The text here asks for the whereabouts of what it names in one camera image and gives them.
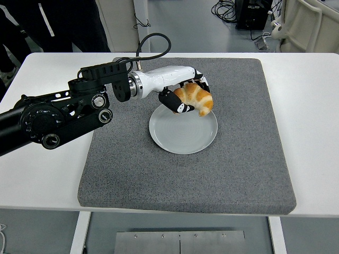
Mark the black cable bundle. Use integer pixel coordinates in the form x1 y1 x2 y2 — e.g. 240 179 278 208
210 0 238 24

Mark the grey speckled foam mat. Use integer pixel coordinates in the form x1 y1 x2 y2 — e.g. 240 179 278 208
77 56 297 215

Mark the black equipment box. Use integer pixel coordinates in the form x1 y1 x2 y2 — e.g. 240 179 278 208
235 0 273 30

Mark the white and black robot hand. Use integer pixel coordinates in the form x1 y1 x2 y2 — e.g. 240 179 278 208
137 65 212 114

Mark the thin white cable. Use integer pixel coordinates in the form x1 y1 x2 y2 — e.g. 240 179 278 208
0 223 7 252

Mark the white cabinet panel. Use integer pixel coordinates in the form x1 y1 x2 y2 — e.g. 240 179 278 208
95 0 151 53

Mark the person with white stripe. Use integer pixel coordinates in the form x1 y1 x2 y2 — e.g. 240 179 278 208
0 0 111 53

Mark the beige moulded frame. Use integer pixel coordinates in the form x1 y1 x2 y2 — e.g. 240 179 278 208
270 0 339 53

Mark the white table leg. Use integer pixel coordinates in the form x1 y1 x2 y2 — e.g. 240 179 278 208
267 216 288 254
69 211 92 254

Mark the golden croissant bread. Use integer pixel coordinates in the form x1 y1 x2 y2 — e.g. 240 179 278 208
173 83 214 117

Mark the grey metal plate with screws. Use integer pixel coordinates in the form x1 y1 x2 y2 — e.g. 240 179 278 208
114 230 247 254

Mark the thin black hanging cable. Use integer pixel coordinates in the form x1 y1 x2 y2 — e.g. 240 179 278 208
133 13 151 30

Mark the light grey round plate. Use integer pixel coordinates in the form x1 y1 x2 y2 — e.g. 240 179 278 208
148 104 218 155

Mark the small grey pedal box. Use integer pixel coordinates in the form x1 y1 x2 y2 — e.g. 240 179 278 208
254 37 270 50

